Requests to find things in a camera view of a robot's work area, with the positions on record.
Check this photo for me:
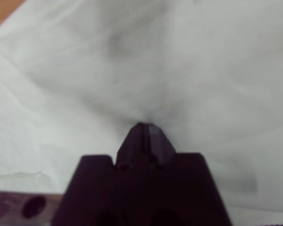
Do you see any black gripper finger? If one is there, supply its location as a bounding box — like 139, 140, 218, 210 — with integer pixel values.
147, 124, 176, 167
115, 122, 147, 169

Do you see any white T-shirt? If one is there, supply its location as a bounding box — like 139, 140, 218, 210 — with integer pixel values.
0, 0, 283, 223

